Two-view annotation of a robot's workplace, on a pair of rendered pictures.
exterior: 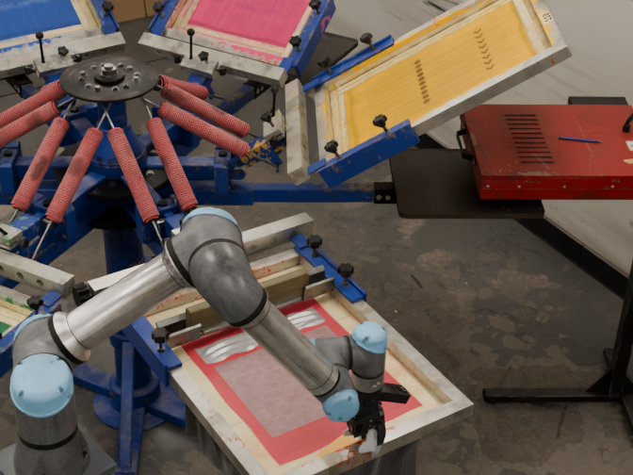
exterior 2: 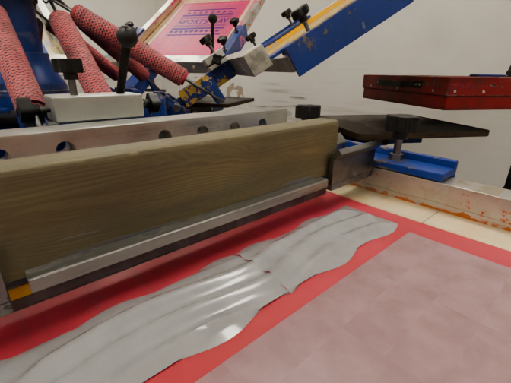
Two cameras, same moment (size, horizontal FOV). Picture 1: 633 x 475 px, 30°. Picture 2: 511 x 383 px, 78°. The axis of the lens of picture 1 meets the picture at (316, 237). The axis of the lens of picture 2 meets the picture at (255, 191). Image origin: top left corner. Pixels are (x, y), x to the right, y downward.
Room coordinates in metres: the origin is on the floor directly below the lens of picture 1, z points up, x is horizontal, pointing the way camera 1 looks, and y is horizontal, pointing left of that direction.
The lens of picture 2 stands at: (2.22, 0.18, 1.11)
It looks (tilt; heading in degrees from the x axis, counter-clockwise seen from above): 21 degrees down; 351
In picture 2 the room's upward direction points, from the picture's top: 1 degrees clockwise
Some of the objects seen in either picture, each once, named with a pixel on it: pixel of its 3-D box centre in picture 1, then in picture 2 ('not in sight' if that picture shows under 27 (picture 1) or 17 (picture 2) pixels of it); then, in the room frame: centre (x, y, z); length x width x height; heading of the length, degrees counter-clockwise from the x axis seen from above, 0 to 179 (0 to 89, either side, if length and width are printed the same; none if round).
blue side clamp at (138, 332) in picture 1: (148, 340); not in sight; (2.37, 0.43, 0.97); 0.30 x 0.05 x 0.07; 33
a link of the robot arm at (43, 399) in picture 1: (43, 396); not in sight; (1.72, 0.52, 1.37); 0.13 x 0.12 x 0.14; 13
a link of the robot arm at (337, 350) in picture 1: (325, 360); not in sight; (1.96, -0.03, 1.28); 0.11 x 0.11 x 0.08; 13
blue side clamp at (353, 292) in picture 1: (329, 277); (344, 164); (2.68, -0.04, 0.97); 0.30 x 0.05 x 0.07; 33
